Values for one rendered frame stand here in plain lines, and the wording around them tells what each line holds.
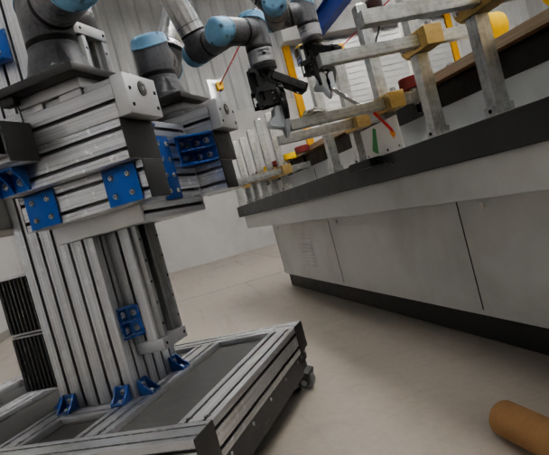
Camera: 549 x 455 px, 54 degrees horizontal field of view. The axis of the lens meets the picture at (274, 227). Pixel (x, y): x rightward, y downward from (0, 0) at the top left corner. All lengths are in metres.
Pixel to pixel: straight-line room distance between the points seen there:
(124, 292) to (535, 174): 1.07
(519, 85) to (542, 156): 0.36
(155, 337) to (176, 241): 7.70
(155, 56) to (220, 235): 7.59
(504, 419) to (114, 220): 1.01
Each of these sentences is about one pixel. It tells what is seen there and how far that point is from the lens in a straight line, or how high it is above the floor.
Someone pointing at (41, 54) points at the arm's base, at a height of 1.09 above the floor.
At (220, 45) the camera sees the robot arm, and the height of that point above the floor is 1.09.
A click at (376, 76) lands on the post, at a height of 0.94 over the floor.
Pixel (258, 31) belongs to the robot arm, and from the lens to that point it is 1.58.
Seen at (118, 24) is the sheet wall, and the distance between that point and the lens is 9.91.
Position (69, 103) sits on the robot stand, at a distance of 1.30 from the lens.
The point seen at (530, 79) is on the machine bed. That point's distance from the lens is 1.53.
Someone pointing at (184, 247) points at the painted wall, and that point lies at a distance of 9.22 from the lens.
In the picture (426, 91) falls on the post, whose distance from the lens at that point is 1.50.
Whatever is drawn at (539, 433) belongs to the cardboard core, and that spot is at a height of 0.07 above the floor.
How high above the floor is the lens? 0.63
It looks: 2 degrees down
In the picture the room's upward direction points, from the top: 15 degrees counter-clockwise
